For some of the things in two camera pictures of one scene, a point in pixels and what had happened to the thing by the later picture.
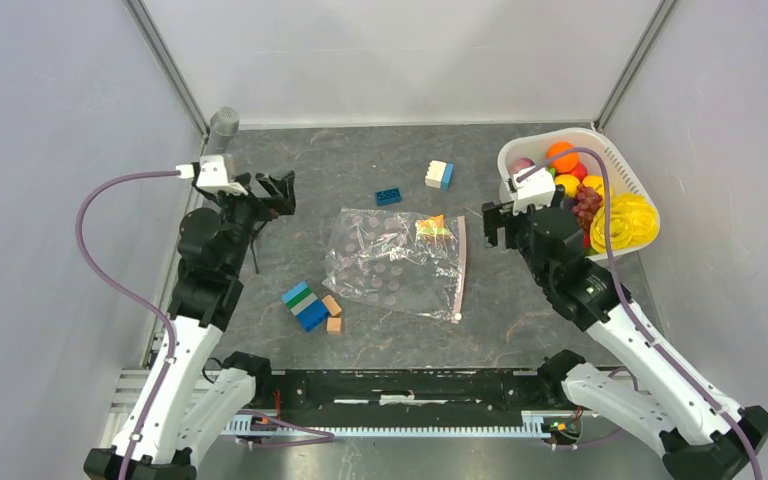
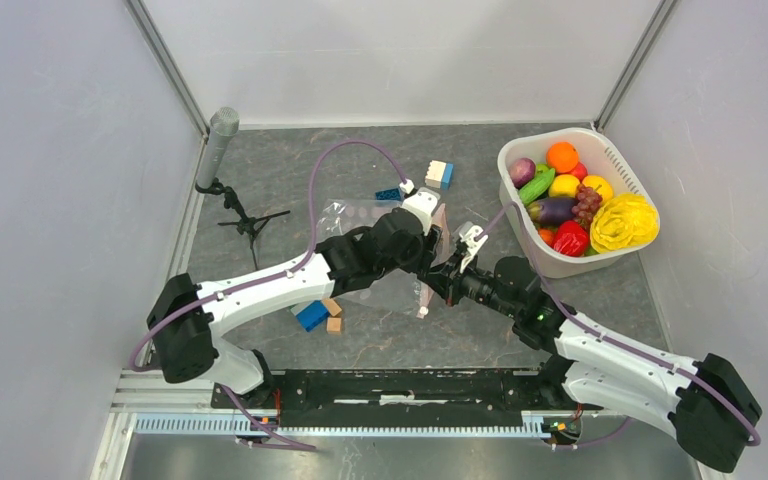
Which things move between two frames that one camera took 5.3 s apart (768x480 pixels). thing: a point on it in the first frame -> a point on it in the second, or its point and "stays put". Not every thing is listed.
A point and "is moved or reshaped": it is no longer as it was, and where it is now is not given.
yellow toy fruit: [570, 182] stays put
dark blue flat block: [388, 196] stays put
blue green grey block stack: [305, 305] stays put
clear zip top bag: [405, 261] is moved or reshaped
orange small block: [333, 324] stays put
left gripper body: [242, 212] -> [418, 258]
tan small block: [331, 305] stays put
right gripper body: [517, 228] -> [473, 284]
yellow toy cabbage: [632, 222] stays put
